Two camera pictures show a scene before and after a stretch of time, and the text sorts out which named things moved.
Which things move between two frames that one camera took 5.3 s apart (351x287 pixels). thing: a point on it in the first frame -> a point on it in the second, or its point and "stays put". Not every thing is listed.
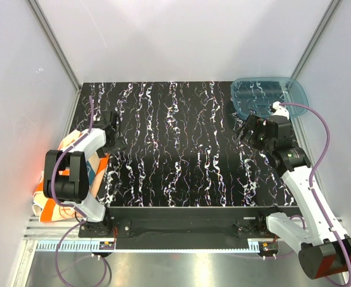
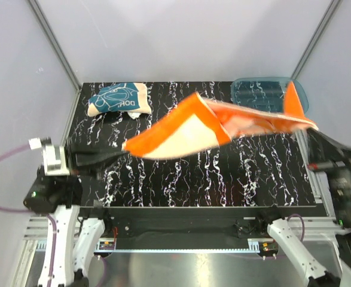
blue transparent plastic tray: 256,95 stays put
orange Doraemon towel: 96,164 -> 198,122
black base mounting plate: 184,228 stays put
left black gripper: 119,144 -> 77,158
